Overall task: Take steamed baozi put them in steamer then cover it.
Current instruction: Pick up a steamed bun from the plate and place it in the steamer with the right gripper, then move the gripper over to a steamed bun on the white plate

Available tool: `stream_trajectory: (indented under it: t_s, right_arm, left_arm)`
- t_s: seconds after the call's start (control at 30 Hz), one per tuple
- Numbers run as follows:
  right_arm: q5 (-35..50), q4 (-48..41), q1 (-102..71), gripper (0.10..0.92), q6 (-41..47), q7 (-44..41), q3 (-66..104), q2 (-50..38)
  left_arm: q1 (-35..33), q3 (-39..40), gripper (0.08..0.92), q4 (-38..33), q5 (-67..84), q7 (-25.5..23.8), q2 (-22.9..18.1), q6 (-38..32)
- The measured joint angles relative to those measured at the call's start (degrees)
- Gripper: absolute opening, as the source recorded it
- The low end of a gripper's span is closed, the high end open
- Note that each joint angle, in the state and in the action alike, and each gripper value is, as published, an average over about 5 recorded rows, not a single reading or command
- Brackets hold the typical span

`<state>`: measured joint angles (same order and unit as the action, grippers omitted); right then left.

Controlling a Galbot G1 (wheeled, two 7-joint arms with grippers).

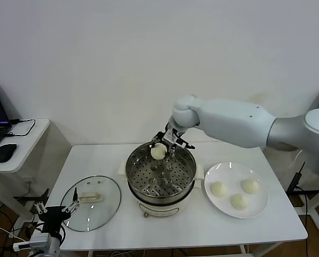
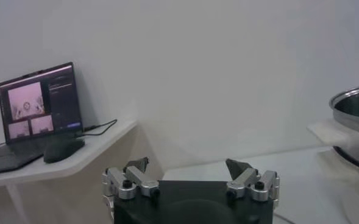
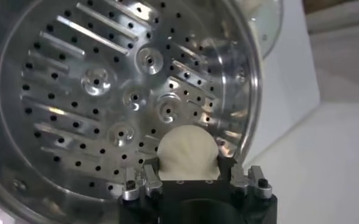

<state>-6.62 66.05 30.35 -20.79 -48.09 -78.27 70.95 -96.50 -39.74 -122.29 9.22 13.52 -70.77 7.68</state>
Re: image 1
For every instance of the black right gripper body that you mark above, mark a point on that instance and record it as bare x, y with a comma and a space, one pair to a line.
179, 134

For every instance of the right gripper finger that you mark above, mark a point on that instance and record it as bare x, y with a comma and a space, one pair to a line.
158, 139
185, 144

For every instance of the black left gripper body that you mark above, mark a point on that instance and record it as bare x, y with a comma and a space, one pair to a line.
53, 215

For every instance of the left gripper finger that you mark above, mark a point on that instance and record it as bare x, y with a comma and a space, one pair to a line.
41, 207
72, 206

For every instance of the white steamed baozi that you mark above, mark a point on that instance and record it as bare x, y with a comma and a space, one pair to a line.
158, 152
250, 185
218, 189
239, 201

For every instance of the round glass pot lid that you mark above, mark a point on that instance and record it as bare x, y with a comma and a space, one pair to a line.
91, 198

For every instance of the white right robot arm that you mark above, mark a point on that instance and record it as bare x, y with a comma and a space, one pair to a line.
229, 120

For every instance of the stainless steel steamer basket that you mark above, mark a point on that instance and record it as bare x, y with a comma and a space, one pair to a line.
187, 163

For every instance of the white side table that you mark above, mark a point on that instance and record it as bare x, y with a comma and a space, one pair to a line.
316, 211
31, 150

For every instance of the black computer mouse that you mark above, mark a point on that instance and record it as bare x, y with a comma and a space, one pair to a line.
5, 152

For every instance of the cream electric cooking pot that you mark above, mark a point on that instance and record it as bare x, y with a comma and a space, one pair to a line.
159, 209

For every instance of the white round plate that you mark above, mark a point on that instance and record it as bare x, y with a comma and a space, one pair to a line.
256, 206

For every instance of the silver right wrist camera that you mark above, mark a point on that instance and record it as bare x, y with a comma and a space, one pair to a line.
170, 137

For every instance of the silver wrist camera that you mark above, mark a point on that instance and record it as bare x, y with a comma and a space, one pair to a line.
39, 241
170, 137

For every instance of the white wall socket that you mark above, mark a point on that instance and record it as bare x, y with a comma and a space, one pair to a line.
29, 181

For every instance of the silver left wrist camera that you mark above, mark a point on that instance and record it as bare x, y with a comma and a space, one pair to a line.
39, 241

